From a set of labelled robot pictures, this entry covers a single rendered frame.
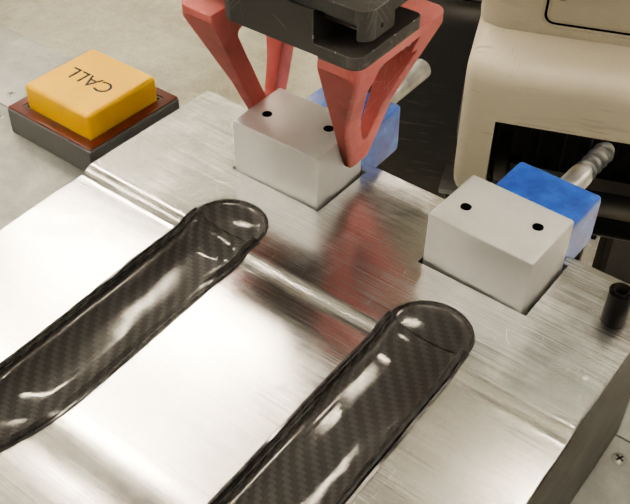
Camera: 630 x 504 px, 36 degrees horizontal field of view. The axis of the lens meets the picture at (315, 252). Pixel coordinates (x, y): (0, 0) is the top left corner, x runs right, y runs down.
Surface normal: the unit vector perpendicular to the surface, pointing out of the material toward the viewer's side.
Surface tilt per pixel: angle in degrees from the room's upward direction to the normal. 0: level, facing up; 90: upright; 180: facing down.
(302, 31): 91
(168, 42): 0
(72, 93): 0
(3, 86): 0
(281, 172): 91
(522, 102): 98
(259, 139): 91
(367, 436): 9
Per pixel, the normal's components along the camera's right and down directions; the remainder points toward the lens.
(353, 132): 0.78, 0.54
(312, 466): 0.02, -0.69
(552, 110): -0.27, 0.74
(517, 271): -0.63, 0.52
